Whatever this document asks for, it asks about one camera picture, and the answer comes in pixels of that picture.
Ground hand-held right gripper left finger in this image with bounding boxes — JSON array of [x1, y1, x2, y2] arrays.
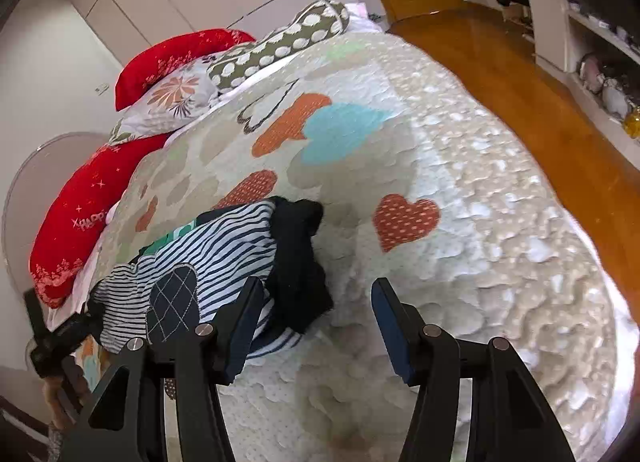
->
[[60, 276, 266, 462]]

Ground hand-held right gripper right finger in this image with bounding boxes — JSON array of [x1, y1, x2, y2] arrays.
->
[[371, 277, 577, 462]]

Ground black pants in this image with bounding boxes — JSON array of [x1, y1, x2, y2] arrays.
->
[[262, 196, 335, 335]]

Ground striped garment with heart patch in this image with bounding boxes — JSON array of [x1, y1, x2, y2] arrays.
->
[[89, 199, 306, 360]]

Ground person's left hand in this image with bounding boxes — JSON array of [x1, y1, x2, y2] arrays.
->
[[41, 375, 77, 430]]

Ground red snowflake print pillow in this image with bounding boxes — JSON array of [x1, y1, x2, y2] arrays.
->
[[28, 132, 172, 310], [114, 28, 257, 112]]

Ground white round headboard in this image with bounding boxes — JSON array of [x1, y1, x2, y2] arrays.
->
[[2, 131, 117, 293]]

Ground heart print quilt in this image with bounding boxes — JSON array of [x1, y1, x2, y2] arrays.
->
[[82, 31, 637, 462]]

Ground white floral pillow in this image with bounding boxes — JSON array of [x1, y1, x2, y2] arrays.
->
[[108, 55, 222, 146]]

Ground olive polka dot pillow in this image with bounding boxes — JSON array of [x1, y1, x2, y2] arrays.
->
[[207, 0, 352, 94]]

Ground white plush toy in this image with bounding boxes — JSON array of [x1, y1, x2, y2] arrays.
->
[[599, 76, 632, 119]]

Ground white shelf unit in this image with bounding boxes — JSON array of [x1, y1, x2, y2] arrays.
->
[[442, 0, 640, 143]]

